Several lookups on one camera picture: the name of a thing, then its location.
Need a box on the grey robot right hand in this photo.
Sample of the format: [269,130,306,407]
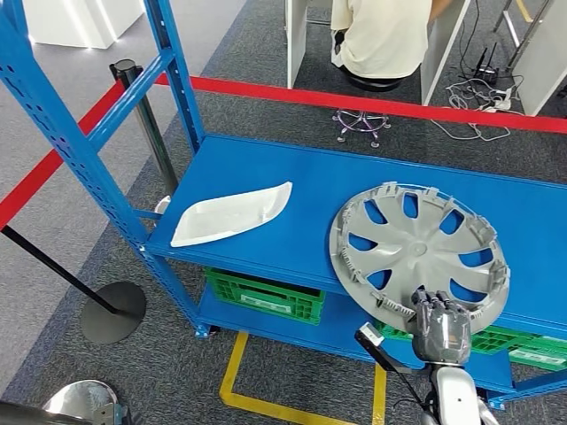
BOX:
[411,286,473,366]

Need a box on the grey plastic hubcap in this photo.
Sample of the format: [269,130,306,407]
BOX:
[328,180,511,336]

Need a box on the blue metal shelf rack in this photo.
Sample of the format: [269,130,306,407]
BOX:
[0,0,567,412]

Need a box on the green plastic crate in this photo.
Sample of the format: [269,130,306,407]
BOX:
[204,267,325,327]
[374,319,567,374]

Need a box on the white power strip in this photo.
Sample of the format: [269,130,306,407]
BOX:
[480,84,515,113]

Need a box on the red barrier belt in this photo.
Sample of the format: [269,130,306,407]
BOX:
[155,73,567,136]
[0,81,126,231]

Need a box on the black stool with chrome base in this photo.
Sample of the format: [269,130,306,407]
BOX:
[331,64,406,149]

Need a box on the black router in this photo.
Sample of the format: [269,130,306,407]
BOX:
[473,41,501,83]

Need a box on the white desk with steel legs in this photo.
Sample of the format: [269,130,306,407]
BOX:
[494,0,567,117]

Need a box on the person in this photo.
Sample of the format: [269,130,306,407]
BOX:
[330,0,458,81]

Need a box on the white plastic lamp cover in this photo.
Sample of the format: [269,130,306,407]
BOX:
[170,181,294,249]

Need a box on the black stanchion with round base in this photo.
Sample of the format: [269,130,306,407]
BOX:
[0,225,148,345]

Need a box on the white platform block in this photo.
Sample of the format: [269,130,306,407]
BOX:
[20,0,147,51]

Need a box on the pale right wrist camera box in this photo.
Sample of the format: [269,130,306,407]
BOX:
[353,321,385,353]

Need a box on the white cable bundle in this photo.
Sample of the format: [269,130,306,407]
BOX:
[431,76,525,143]

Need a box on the chrome stanchion post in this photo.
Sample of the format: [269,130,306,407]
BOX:
[109,58,179,216]

